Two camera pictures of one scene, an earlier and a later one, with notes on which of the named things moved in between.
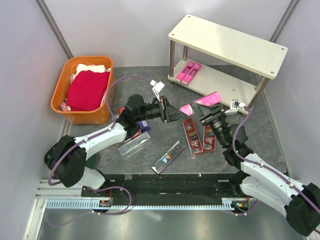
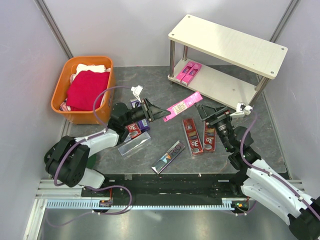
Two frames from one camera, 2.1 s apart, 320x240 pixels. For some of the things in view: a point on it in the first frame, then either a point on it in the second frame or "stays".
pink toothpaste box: [190, 75] stays
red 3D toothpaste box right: [209, 139] stays
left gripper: [165, 106] → [153, 112]
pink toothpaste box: [210, 99] → [191, 100]
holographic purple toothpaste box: [168, 157] stays
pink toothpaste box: [184, 71] stays
